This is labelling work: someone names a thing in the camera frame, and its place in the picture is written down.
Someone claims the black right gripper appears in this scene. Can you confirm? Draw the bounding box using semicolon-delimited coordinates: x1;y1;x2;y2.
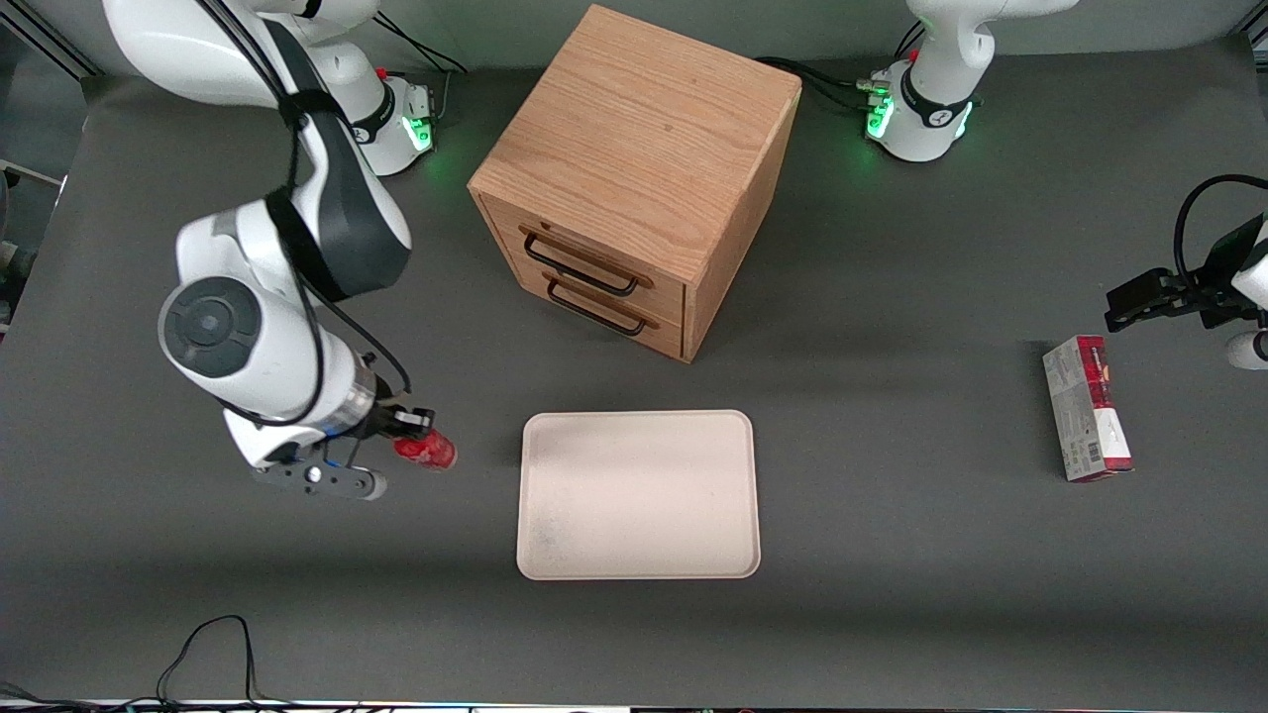
359;398;437;445

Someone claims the black cables right arm base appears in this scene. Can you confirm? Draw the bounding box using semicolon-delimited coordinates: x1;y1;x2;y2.
374;10;469;76

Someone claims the grey equipment beside table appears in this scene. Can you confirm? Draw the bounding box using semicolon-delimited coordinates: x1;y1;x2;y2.
0;163;66;338

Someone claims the white rectangular plastic tray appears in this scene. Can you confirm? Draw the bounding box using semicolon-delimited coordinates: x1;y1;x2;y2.
515;409;763;581

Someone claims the black metal drawer handle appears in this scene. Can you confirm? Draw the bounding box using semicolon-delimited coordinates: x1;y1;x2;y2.
545;272;661;338
520;226;656;298

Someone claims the black looped cable left arm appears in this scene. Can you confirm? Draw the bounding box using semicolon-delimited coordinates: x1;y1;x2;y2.
1174;174;1268;290

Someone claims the thin black cable loop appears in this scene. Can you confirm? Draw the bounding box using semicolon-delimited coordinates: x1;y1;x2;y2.
157;614;264;710

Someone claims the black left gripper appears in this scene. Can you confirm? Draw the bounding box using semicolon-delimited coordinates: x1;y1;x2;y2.
1104;220;1268;334

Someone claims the black cable along right arm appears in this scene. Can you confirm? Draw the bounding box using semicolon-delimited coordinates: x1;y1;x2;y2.
193;0;413;429

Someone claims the black cables arm base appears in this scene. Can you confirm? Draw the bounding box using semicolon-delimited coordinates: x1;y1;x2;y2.
755;54;893;112
374;10;469;76

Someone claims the wooden two-drawer cabinet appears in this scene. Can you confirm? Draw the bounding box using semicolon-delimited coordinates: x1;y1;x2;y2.
468;3;803;364

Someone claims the wooden drawer front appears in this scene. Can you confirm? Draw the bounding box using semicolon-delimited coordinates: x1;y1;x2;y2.
479;194;687;326
492;243;686;362

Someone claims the black cables left arm base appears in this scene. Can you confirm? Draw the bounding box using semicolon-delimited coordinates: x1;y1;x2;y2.
755;54;893;112

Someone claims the grey and red carton box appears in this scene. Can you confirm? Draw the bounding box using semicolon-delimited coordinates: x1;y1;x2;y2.
1042;335;1135;483

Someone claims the aluminium frame profile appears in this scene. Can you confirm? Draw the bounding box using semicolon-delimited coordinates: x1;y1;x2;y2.
0;0;106;80

